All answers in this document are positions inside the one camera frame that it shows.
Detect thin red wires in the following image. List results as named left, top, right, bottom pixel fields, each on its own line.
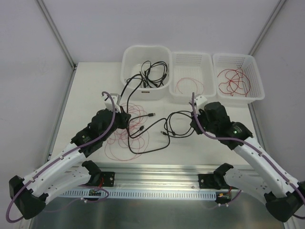
left=104, top=102, right=151, bottom=162

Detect black USB cable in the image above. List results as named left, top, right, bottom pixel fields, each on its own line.
left=126, top=81, right=171, bottom=155
left=159, top=111, right=195, bottom=139
left=142, top=60, right=168, bottom=88

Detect thick red wire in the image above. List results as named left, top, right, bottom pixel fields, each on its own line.
left=217, top=68, right=252, bottom=98
left=224, top=68, right=245, bottom=96

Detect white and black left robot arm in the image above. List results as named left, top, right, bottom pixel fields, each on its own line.
left=9, top=107, right=131, bottom=219

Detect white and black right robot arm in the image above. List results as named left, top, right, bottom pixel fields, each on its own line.
left=190, top=98, right=305, bottom=222

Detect white perforated middle basket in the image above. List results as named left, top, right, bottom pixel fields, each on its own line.
left=169, top=52, right=216, bottom=104

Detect white perforated basket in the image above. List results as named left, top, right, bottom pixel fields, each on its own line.
left=213, top=53, right=265, bottom=106
left=169, top=52, right=216, bottom=104

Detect white perforated right basket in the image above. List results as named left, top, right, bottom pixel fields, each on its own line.
left=213, top=53, right=265, bottom=106

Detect white solid plastic tub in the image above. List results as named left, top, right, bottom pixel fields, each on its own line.
left=121, top=44, right=173, bottom=101

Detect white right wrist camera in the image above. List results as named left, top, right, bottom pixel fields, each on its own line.
left=191, top=95, right=208, bottom=110

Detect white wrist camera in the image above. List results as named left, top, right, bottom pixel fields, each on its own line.
left=191, top=95, right=208, bottom=110
left=102, top=92, right=121, bottom=113

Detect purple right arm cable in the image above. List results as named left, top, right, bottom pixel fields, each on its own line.
left=189, top=92, right=305, bottom=219

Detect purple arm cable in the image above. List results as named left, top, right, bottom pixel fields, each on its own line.
left=189, top=92, right=305, bottom=219
left=6, top=91, right=117, bottom=224

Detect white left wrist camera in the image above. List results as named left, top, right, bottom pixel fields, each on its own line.
left=102, top=92, right=121, bottom=113

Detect thin red wire in basket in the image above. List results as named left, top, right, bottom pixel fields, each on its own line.
left=175, top=77, right=205, bottom=95

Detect black cable in tub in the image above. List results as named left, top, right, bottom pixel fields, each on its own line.
left=139, top=61, right=153, bottom=88

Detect aluminium mounting rail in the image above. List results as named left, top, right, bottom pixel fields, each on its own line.
left=57, top=162, right=263, bottom=191

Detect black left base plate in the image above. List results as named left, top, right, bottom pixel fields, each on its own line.
left=78, top=170, right=116, bottom=188

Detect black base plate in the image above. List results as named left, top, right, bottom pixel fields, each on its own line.
left=78, top=170, right=116, bottom=188
left=198, top=174, right=228, bottom=190

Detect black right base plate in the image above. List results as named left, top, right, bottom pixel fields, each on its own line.
left=198, top=174, right=228, bottom=190

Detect white slotted cable duct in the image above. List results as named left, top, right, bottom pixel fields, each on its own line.
left=60, top=188, right=216, bottom=201

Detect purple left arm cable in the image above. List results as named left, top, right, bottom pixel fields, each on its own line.
left=6, top=91, right=117, bottom=224

